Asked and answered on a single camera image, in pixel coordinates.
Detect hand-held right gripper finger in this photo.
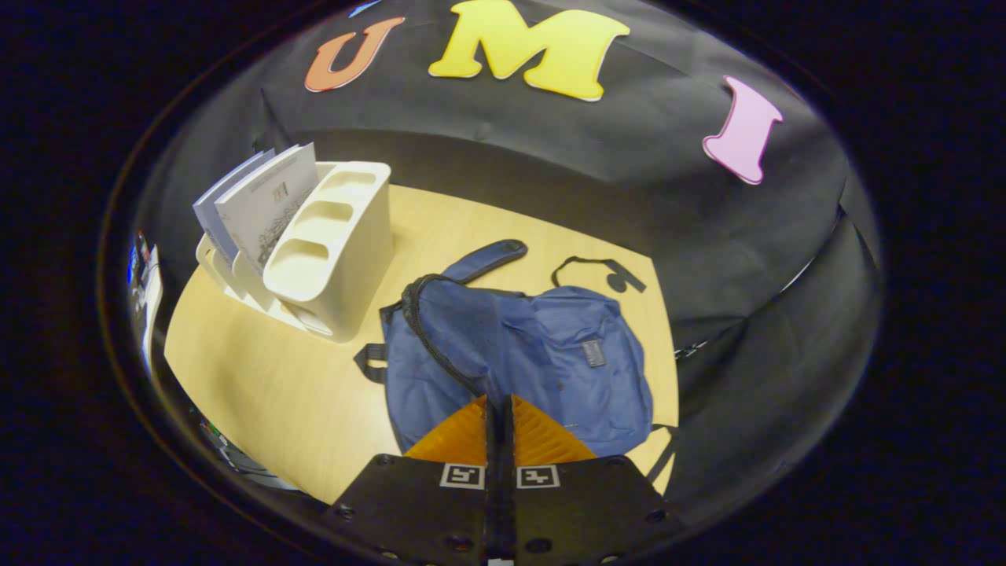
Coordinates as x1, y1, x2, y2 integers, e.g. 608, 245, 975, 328
326, 395, 501, 566
501, 395, 678, 566

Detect blue schoolbag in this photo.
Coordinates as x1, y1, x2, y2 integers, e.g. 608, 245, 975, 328
354, 238, 678, 484

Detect white bookshelf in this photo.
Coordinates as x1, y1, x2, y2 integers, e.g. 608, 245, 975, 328
195, 161, 394, 344

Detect grey cover book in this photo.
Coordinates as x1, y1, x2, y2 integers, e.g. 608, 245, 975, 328
215, 141, 319, 276

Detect pale blue cover book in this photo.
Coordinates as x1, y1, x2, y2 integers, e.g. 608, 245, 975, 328
193, 149, 276, 264

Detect black backdrop cloth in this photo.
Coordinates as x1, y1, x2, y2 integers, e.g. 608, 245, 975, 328
130, 0, 885, 520

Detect white board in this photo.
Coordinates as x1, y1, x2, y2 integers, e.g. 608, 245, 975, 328
140, 245, 164, 374

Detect blue lit screen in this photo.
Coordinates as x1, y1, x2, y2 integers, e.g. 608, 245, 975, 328
128, 230, 152, 288

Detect tangled floor cables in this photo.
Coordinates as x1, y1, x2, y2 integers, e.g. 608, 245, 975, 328
196, 409, 303, 492

